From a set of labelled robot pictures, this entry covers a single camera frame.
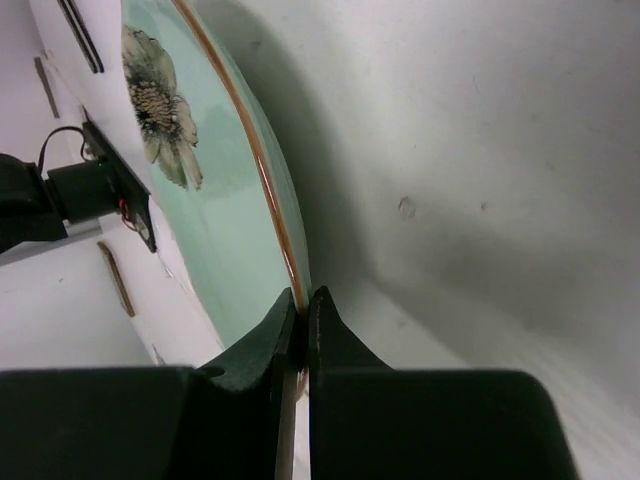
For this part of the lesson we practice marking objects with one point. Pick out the steel fork black handle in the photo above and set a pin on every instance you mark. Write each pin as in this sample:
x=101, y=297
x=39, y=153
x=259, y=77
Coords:
x=81, y=35

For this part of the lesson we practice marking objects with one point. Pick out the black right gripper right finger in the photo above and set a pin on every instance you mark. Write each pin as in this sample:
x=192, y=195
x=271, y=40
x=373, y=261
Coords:
x=371, y=421

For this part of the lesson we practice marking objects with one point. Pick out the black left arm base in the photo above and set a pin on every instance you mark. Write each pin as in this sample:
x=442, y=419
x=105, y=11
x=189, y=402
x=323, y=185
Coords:
x=37, y=204

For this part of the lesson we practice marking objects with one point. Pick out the green floral plate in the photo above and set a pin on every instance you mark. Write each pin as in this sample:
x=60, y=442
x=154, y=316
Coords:
x=219, y=175

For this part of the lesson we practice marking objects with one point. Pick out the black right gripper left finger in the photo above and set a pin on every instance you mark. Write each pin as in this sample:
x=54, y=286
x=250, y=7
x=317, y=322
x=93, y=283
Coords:
x=232, y=418

